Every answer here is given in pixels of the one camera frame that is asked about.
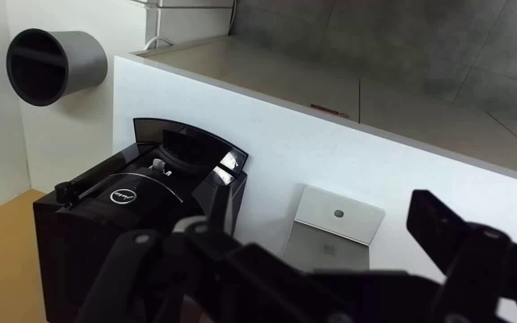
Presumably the white upper wall cabinet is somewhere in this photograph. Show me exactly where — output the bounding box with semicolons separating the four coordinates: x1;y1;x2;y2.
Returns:
113;41;517;279

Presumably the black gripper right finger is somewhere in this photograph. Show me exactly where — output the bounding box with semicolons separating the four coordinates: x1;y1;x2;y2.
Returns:
406;189;517;323

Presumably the grey round wall duct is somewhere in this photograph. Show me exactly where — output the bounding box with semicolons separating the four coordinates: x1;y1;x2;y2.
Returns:
5;28;108;105

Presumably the black coffee machine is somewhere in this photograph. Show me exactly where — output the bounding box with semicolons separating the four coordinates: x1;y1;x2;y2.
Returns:
32;116;248;323

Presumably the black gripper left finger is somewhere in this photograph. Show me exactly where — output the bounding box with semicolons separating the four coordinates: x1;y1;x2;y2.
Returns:
73;215;355;323

